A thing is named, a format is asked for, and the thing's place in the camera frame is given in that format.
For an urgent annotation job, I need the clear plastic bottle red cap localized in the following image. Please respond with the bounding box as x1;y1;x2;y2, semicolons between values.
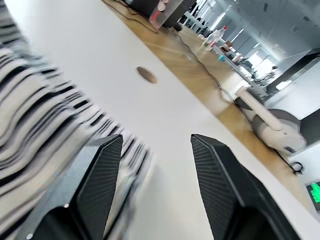
207;25;228;48

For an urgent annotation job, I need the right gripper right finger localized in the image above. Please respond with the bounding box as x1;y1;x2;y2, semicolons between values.
190;133;302;240

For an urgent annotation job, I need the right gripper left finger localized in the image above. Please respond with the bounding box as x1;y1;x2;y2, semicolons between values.
12;133;124;240

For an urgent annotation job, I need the striped T-shirt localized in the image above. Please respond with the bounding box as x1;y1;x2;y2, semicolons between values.
0;0;154;240

